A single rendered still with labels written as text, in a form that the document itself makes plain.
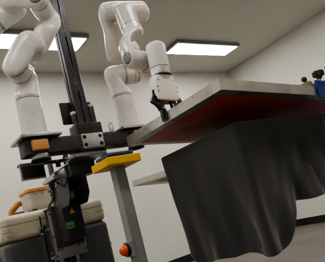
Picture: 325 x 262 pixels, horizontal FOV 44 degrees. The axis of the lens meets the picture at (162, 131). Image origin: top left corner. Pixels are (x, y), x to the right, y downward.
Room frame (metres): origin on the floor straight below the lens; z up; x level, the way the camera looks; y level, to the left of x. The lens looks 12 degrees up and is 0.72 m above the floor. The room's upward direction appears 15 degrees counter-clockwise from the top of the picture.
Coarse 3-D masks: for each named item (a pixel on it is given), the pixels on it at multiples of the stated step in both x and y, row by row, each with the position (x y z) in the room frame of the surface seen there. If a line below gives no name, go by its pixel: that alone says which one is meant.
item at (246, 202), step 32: (224, 128) 1.29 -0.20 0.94; (192, 160) 1.45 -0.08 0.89; (224, 160) 1.33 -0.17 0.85; (192, 192) 1.49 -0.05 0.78; (224, 192) 1.37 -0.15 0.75; (256, 192) 1.26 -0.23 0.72; (192, 224) 1.55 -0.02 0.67; (224, 224) 1.41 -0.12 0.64; (256, 224) 1.29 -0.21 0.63; (192, 256) 1.58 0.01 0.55; (224, 256) 1.45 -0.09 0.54
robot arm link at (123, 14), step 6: (120, 6) 1.47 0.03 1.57; (126, 6) 1.47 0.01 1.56; (132, 6) 1.49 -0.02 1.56; (138, 6) 1.50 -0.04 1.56; (144, 6) 1.51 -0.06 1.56; (114, 12) 1.50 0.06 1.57; (120, 12) 1.47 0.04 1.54; (126, 12) 1.46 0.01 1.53; (132, 12) 1.47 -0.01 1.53; (138, 12) 1.50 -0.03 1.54; (144, 12) 1.51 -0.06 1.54; (120, 18) 1.47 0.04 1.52; (126, 18) 1.46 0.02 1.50; (132, 18) 1.46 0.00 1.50; (138, 18) 1.52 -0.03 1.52; (144, 18) 1.53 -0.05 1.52; (120, 24) 1.48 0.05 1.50
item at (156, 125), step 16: (224, 80) 1.16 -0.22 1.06; (240, 80) 1.20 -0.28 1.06; (192, 96) 1.25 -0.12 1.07; (208, 96) 1.19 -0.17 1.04; (256, 96) 1.29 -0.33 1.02; (272, 96) 1.33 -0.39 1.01; (288, 96) 1.37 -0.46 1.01; (304, 96) 1.41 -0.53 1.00; (176, 112) 1.33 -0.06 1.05; (144, 128) 1.50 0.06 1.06; (160, 128) 1.45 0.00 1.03; (128, 144) 1.60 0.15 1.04; (144, 144) 1.64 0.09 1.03; (160, 144) 1.71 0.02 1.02
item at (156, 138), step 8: (168, 128) 1.47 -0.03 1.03; (176, 128) 1.49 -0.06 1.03; (184, 128) 1.52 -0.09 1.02; (192, 128) 1.55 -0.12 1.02; (200, 128) 1.57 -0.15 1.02; (208, 128) 1.60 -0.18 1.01; (216, 128) 1.63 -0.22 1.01; (152, 136) 1.54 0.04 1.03; (160, 136) 1.57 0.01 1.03; (168, 136) 1.59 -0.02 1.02; (176, 136) 1.62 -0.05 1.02; (184, 136) 1.65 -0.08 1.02; (192, 136) 1.68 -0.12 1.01; (200, 136) 1.72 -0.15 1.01
